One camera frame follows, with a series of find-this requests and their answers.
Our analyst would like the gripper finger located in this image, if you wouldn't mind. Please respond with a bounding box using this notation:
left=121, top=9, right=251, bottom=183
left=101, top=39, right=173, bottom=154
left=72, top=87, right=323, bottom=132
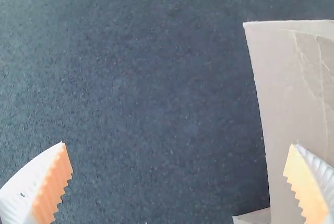
left=0, top=141, right=74, bottom=224
left=282, top=143, right=334, bottom=224

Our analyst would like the cardboard box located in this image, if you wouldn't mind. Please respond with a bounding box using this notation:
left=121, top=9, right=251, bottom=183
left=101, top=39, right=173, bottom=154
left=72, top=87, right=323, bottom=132
left=232, top=19, right=334, bottom=224

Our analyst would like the black mat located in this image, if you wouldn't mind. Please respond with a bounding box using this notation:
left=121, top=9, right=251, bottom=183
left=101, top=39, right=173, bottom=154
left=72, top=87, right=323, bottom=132
left=0, top=0, right=334, bottom=224

